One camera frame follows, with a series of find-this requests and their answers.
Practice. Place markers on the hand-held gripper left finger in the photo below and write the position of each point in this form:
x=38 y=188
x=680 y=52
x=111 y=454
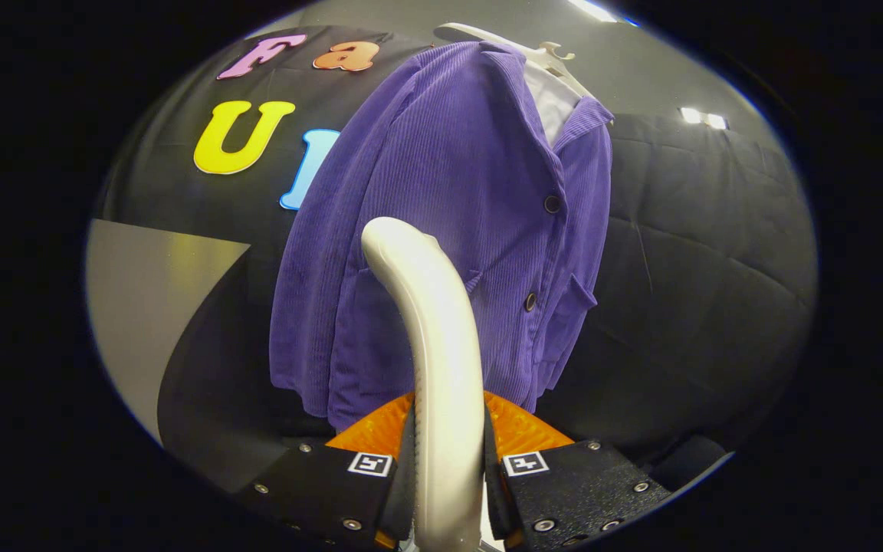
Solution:
x=319 y=487

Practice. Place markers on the black backdrop cloth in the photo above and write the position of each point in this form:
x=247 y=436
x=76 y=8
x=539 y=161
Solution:
x=702 y=268

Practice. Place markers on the grey cabinet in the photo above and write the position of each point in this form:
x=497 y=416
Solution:
x=142 y=307

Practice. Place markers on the white clothes hanger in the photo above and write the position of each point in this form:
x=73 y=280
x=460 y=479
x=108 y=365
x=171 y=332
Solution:
x=541 y=55

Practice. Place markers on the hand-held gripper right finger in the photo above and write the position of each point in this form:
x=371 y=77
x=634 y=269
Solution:
x=579 y=487

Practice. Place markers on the ceiling light panel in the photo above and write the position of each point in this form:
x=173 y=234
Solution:
x=704 y=118
x=593 y=9

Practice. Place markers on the white mannequin torso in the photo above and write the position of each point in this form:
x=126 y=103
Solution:
x=553 y=100

